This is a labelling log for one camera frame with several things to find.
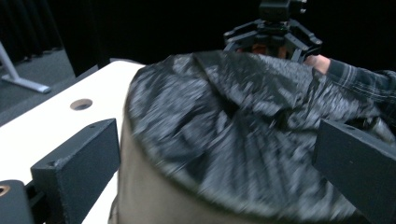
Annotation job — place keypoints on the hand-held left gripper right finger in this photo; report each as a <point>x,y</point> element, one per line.
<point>361,168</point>

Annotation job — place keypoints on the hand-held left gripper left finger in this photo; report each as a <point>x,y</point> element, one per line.
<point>77,168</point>

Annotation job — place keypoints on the green plastic trash bin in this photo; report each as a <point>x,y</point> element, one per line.
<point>146,186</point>

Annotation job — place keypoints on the black plastic garbage bag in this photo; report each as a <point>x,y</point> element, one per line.
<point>243,133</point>

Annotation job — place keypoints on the white metal stand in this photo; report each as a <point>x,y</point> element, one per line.
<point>18,79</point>

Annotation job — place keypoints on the black curtain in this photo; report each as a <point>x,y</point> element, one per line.
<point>25,25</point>

